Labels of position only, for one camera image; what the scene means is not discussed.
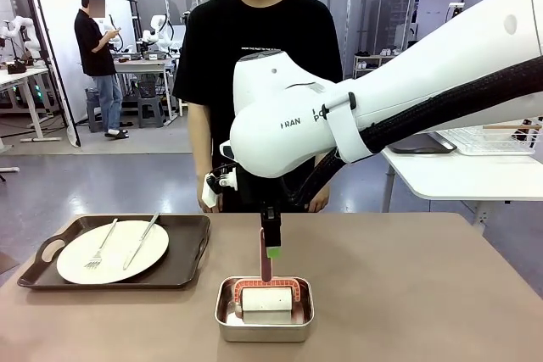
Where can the silver knife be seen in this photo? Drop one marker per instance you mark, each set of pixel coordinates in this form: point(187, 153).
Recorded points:
point(132, 257)

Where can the person's right hand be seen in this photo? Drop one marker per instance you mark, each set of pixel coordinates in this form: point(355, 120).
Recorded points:
point(208, 208)

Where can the dark flat tray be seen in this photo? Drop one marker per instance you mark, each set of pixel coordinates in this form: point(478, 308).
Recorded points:
point(424, 150)

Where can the grey plastic stool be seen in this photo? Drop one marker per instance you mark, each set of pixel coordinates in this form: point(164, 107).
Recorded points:
point(94, 112)
point(150, 112)

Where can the rectangular metal tray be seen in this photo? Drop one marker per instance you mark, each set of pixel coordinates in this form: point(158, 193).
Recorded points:
point(263, 333)

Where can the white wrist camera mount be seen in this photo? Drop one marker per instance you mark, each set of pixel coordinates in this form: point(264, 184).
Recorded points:
point(209, 192)

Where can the silver fork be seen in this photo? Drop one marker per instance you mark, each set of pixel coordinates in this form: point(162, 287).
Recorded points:
point(93, 263)

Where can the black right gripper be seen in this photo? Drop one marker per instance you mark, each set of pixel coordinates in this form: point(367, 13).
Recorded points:
point(259, 188)

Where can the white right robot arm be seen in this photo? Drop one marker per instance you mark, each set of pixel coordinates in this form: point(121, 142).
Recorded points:
point(297, 103)

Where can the white lab desk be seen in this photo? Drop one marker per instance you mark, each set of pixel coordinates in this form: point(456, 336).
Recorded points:
point(21, 76)

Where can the black mesh basket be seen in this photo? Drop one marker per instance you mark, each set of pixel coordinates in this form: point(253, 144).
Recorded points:
point(146, 88)

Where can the white round plate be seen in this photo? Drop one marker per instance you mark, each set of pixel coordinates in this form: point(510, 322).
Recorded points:
point(111, 271)

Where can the white side table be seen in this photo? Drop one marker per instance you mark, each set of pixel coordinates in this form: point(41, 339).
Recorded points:
point(466, 179)

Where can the person in black T-shirt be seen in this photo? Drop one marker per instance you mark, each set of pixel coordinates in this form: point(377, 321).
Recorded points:
point(254, 27)

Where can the white photo backdrop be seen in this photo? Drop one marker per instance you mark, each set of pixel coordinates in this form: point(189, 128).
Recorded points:
point(55, 18)

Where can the white robot workbench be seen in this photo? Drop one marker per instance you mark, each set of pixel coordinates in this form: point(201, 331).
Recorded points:
point(140, 66)

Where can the brown serving tray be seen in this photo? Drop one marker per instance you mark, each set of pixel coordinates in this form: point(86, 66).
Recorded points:
point(182, 260)

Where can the bystander in blue jeans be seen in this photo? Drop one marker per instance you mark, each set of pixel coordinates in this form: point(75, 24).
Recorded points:
point(91, 48)

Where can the black stand pole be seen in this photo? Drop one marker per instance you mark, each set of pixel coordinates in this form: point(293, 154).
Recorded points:
point(46, 48)

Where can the person's left hand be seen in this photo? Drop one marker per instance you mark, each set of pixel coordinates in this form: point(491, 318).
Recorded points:
point(321, 203)

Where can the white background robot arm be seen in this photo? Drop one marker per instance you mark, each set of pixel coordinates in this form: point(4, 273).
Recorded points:
point(25, 31)
point(159, 35)

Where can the white shoe rack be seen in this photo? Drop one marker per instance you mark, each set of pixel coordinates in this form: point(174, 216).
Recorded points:
point(373, 63)

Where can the person's right forearm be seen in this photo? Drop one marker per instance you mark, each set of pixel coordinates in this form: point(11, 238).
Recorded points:
point(199, 146)

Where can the pink paint roller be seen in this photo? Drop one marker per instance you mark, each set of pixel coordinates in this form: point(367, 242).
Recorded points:
point(267, 300)

